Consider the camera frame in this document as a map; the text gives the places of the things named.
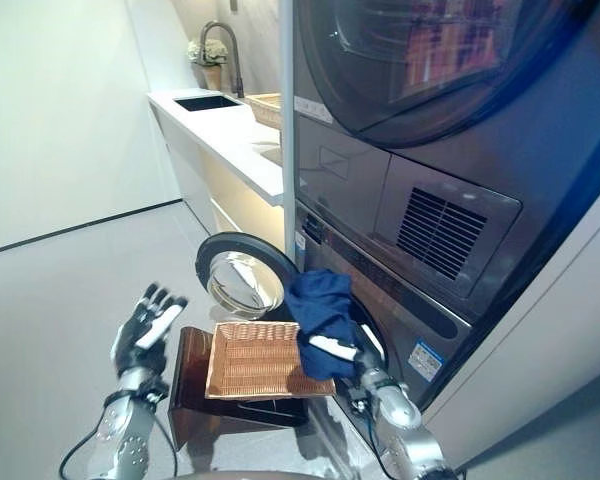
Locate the blue garment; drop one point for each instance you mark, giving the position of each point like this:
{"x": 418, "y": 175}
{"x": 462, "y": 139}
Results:
{"x": 320, "y": 300}

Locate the grey robot torso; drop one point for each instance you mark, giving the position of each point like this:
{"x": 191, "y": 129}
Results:
{"x": 300, "y": 476}

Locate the grey tumble dryer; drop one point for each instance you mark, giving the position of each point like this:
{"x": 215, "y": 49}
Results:
{"x": 355, "y": 175}

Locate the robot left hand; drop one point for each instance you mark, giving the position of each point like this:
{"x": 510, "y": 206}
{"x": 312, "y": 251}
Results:
{"x": 140, "y": 340}

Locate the colourful energy label sticker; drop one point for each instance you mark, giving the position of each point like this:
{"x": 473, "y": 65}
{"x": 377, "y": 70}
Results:
{"x": 426, "y": 357}

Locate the grey curved faucet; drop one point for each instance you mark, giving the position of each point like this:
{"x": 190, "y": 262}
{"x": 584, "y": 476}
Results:
{"x": 237, "y": 65}

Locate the grey front-load washing machine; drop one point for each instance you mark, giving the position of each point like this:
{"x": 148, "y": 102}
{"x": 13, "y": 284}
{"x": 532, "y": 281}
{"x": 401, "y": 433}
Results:
{"x": 405, "y": 310}

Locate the rectangular wicker laundry basket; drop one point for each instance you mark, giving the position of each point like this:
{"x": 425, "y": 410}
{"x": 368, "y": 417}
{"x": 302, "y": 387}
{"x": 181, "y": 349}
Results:
{"x": 250, "y": 360}

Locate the tall wicker basket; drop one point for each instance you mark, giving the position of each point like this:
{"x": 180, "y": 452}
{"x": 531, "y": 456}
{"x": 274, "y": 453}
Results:
{"x": 267, "y": 107}

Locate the white counter cabinet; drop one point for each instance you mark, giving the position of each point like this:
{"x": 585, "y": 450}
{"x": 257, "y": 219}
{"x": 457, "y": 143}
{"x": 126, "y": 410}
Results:
{"x": 215, "y": 130}

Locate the white flower bouquet in vase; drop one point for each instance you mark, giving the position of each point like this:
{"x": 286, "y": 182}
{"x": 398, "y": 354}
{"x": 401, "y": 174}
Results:
{"x": 212, "y": 50}

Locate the small blue sticker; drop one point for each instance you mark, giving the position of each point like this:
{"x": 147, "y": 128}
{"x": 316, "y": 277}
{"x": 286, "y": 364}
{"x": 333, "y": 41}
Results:
{"x": 300, "y": 241}

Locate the round glass washer door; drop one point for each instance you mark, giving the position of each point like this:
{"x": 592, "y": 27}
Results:
{"x": 240, "y": 285}

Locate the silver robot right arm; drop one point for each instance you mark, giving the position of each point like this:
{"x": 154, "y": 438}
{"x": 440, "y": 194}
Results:
{"x": 405, "y": 425}

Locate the black countertop sink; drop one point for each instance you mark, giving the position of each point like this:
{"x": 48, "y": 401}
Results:
{"x": 205, "y": 103}

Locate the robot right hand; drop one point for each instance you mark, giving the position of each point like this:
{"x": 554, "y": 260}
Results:
{"x": 367, "y": 355}

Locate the white label sticker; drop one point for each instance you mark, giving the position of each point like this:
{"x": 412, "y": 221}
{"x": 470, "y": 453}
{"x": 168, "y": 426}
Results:
{"x": 312, "y": 110}

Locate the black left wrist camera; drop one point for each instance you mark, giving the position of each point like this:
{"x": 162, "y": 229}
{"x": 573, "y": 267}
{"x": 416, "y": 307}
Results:
{"x": 156, "y": 392}

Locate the glossy brown stool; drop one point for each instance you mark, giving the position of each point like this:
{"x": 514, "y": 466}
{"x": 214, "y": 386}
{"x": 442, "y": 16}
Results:
{"x": 190, "y": 360}

